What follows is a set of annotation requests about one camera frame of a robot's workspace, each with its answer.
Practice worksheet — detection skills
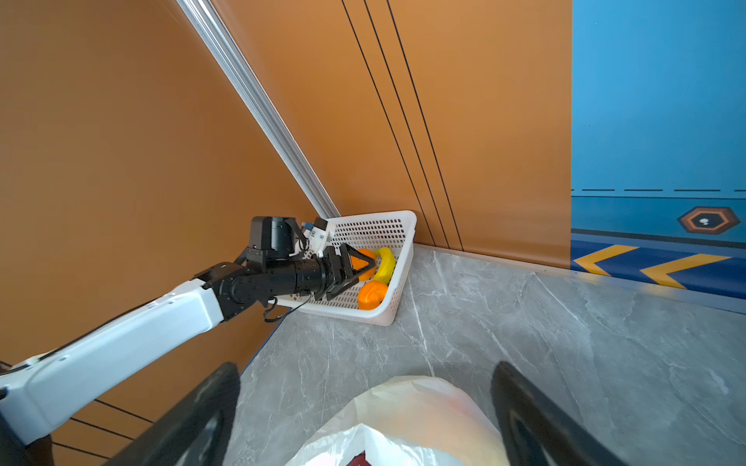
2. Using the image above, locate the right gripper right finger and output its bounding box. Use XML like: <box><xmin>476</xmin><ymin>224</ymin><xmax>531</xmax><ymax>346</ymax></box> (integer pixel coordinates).
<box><xmin>491</xmin><ymin>361</ymin><xmax>625</xmax><ymax>466</ymax></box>

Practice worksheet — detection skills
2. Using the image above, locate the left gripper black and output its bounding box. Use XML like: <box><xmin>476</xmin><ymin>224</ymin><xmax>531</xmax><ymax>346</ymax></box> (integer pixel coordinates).
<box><xmin>289</xmin><ymin>244</ymin><xmax>378</xmax><ymax>300</ymax></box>

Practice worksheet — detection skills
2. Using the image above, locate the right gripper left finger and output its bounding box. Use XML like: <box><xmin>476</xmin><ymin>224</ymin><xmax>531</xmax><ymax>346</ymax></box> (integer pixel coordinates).
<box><xmin>107</xmin><ymin>362</ymin><xmax>241</xmax><ymax>465</ymax></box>

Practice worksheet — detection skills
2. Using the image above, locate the orange tangerine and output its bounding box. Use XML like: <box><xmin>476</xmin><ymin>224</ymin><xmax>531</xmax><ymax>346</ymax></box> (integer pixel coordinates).
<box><xmin>351</xmin><ymin>249</ymin><xmax>378</xmax><ymax>282</ymax></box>
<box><xmin>357</xmin><ymin>280</ymin><xmax>389</xmax><ymax>311</ymax></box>

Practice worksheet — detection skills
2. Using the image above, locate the white plastic bag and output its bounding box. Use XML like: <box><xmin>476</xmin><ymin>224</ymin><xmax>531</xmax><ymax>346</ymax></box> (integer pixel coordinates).
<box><xmin>289</xmin><ymin>376</ymin><xmax>509</xmax><ymax>465</ymax></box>

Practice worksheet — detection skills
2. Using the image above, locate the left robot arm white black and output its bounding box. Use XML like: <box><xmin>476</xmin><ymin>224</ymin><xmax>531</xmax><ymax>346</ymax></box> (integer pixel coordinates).
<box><xmin>1</xmin><ymin>217</ymin><xmax>377</xmax><ymax>447</ymax></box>

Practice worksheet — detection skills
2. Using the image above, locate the pink dragon fruit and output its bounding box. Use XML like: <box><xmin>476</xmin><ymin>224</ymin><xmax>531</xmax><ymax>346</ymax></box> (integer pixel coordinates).
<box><xmin>348</xmin><ymin>452</ymin><xmax>371</xmax><ymax>466</ymax></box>

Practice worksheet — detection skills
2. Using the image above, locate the yellow banana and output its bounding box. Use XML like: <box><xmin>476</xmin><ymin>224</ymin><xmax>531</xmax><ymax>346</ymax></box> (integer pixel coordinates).
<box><xmin>373</xmin><ymin>248</ymin><xmax>396</xmax><ymax>285</ymax></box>

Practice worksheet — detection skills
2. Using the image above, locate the white perforated plastic basket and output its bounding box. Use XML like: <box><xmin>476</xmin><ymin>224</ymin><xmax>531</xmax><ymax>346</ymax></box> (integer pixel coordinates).
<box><xmin>278</xmin><ymin>211</ymin><xmax>417</xmax><ymax>326</ymax></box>

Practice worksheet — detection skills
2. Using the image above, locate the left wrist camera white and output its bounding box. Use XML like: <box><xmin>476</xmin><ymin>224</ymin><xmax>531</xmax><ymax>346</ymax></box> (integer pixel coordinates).
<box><xmin>302</xmin><ymin>217</ymin><xmax>335</xmax><ymax>257</ymax></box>

